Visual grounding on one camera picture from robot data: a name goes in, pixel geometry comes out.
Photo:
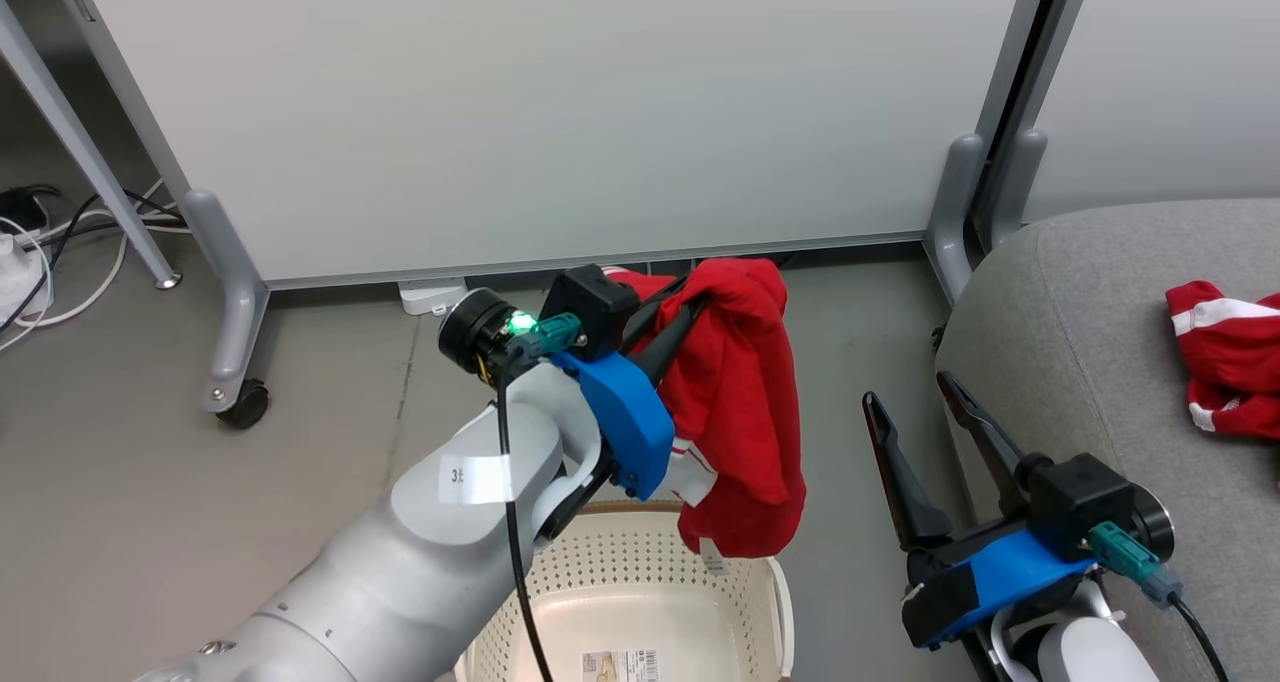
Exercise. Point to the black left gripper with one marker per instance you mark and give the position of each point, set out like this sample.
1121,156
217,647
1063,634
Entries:
595,307

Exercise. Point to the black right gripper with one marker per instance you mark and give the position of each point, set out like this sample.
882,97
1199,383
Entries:
1085,497

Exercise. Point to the red garment with white hem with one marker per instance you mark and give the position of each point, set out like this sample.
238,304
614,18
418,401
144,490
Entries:
740,402

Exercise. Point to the red garment with white stripes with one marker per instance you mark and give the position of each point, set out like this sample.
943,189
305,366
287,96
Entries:
1240,362

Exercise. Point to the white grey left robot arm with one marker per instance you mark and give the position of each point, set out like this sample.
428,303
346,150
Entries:
400,572

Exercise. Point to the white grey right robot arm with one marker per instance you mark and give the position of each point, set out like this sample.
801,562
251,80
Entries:
1090,657

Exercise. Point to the grey fabric sofa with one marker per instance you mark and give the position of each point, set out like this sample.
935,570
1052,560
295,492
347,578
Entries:
1090,342

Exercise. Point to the small white socket box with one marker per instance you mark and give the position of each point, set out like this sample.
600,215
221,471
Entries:
432,297

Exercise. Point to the wide white partition panel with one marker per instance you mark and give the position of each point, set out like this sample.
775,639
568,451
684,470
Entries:
550,112

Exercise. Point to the beige perforated laundry basket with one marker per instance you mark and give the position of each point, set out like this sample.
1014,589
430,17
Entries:
640,582

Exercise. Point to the printed paper label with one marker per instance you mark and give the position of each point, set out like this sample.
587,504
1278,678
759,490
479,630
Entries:
620,667

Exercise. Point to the black caster wheel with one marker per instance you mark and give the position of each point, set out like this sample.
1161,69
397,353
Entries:
245,405

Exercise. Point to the narrow white partition panel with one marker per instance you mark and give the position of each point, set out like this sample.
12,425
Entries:
1170,82

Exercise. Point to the black power adapter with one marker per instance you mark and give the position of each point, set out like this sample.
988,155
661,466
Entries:
25,205

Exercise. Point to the white power strip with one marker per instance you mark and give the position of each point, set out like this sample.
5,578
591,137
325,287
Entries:
15,277

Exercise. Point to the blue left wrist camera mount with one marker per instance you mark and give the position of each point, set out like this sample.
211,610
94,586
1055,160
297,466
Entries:
625,417

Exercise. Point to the light grey table frame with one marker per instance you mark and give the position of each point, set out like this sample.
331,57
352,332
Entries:
90,142

